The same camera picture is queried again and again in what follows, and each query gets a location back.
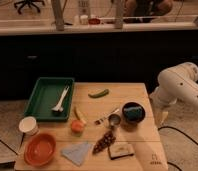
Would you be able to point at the green plastic tray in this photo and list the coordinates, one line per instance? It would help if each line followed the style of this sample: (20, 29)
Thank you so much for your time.
(45, 95)

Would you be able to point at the brown grape bunch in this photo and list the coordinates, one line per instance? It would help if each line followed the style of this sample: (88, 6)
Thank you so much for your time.
(107, 140)

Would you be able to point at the white spatula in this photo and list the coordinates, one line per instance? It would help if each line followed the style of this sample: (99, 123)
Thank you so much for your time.
(58, 107)

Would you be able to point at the blue cloth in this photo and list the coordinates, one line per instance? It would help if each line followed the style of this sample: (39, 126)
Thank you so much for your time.
(76, 153)

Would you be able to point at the red lid container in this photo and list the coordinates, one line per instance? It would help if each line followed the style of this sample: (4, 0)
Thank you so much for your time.
(94, 21)

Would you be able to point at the metal measuring cup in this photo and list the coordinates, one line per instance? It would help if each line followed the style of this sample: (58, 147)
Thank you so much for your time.
(114, 120)

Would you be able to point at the seated person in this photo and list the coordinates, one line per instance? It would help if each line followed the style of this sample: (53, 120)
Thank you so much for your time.
(143, 11)

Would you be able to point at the office chair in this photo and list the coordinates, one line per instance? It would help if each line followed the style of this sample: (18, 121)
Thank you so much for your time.
(30, 3)

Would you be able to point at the black bowl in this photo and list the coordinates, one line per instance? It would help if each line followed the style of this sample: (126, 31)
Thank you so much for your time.
(133, 104)

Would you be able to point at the orange fruit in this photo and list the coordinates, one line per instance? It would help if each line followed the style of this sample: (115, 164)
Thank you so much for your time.
(77, 126)

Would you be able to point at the green pepper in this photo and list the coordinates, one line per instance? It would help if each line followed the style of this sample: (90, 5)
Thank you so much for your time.
(100, 94)

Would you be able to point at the teal sponge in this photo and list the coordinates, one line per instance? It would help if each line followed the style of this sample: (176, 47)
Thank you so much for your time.
(133, 113)

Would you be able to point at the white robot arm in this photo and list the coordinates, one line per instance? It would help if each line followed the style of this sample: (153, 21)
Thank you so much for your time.
(177, 82)

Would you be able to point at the dark sponge block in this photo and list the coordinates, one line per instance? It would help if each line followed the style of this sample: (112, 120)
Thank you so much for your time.
(118, 150)

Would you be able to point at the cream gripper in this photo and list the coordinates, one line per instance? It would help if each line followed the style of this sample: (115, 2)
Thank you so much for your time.
(161, 114)

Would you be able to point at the white paper cup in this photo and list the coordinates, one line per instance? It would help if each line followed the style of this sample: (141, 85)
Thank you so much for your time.
(28, 125)

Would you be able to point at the orange bowl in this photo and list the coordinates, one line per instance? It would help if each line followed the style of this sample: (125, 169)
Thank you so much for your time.
(40, 150)

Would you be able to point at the white jar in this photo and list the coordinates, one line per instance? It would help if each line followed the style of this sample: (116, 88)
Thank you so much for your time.
(84, 20)

